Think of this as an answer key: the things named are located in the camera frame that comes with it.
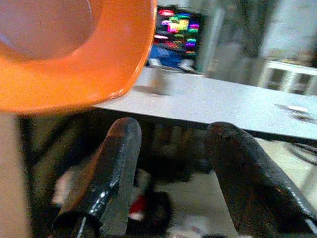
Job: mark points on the grey cup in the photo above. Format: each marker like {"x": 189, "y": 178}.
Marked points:
{"x": 162, "y": 81}

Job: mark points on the red and black object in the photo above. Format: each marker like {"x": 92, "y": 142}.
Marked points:
{"x": 151, "y": 210}

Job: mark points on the white shelf unit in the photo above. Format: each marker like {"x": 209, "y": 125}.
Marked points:
{"x": 287, "y": 77}

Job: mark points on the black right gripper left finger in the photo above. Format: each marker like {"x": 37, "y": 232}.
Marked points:
{"x": 116, "y": 158}

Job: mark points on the grey dining table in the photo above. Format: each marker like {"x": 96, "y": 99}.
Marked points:
{"x": 223, "y": 104}

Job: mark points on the orange plastic bowl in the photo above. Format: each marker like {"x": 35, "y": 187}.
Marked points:
{"x": 62, "y": 74}

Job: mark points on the colourful television screen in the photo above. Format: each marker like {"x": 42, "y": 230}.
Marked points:
{"x": 178, "y": 32}

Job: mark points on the silver cutlery piece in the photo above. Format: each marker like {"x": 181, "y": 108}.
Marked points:
{"x": 297, "y": 109}

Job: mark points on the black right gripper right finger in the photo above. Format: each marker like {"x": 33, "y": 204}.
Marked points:
{"x": 247, "y": 178}

